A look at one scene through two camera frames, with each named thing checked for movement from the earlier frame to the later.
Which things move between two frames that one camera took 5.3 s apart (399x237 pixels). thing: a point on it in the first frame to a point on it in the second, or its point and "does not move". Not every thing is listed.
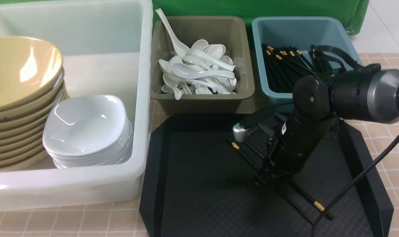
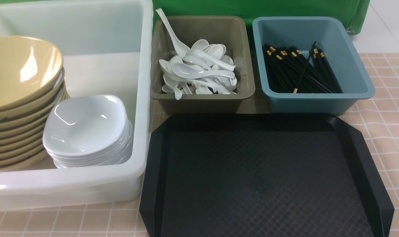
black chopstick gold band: [236, 147] to [295, 90]
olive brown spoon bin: [230, 31] does not move
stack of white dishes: [90, 131] does not move
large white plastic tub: [107, 48] does not move
